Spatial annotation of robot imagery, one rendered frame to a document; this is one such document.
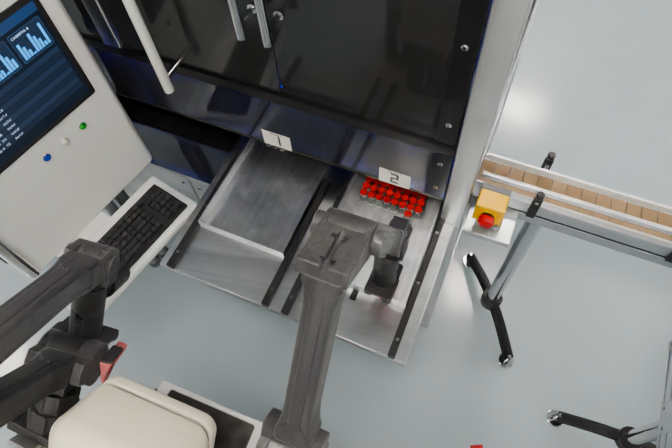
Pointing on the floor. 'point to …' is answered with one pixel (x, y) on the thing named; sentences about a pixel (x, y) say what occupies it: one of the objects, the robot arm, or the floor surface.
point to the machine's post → (489, 85)
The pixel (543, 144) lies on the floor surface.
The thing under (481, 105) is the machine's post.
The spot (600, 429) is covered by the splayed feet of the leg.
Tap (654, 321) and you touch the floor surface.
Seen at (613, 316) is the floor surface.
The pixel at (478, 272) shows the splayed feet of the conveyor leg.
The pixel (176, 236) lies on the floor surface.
